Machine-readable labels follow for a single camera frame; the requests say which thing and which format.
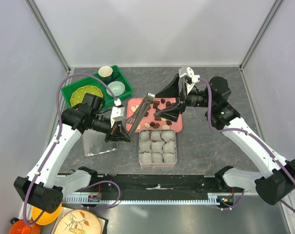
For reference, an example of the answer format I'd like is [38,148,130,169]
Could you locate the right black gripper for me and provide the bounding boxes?
[155,73,215,122]

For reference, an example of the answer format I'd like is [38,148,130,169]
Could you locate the metal tongs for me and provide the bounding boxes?
[126,93,155,136]

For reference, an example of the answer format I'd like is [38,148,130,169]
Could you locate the pink plastic tray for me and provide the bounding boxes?
[126,98,183,133]

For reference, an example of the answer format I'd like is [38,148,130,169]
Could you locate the pink chocolate tin box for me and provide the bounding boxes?
[138,129,177,168]

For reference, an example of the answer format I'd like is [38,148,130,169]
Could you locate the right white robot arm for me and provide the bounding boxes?
[155,74,295,205]

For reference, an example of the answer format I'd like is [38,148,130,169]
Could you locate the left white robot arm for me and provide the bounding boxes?
[14,94,131,213]

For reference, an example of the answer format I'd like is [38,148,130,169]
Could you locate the silver tin lid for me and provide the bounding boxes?
[81,129,118,157]

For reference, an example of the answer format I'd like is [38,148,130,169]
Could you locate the pale green bowl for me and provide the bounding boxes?
[108,81,125,97]

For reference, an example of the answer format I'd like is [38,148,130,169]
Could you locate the yellow green plate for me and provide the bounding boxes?
[70,85,103,107]

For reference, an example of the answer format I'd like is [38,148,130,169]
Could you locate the dark teal mug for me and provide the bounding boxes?
[98,66,119,85]

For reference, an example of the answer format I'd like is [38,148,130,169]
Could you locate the green plastic crate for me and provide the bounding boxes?
[61,65,133,110]

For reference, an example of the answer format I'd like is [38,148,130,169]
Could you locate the decorated round plate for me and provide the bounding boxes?
[54,209,102,234]

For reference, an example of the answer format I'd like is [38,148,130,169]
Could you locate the yellow bowl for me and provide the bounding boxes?
[32,204,62,226]

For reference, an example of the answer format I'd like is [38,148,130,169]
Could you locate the orange mug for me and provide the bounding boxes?
[9,217,41,234]

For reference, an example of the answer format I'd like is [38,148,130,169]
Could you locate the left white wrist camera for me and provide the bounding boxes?
[110,98,125,127]

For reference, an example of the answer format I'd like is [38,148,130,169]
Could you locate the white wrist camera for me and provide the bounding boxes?
[178,66,200,85]
[110,98,125,127]

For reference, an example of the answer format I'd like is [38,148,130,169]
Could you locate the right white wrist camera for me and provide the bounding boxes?
[178,66,200,85]

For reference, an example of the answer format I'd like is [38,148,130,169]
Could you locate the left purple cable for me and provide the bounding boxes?
[22,74,121,225]

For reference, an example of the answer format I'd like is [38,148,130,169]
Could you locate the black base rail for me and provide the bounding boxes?
[79,174,242,195]

